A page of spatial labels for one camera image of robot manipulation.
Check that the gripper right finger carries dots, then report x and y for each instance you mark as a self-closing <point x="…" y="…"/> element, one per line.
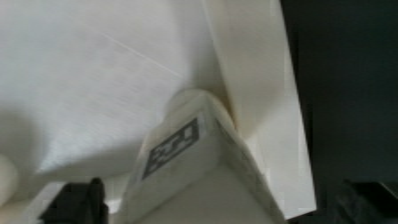
<point x="355" y="202"/>

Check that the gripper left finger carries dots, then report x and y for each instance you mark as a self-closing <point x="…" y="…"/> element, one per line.
<point x="78" y="206"/>

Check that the white table leg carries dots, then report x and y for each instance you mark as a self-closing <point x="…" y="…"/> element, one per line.
<point x="195" y="184"/>

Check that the white square tabletop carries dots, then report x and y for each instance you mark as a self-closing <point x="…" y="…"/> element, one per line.
<point x="99" y="56"/>

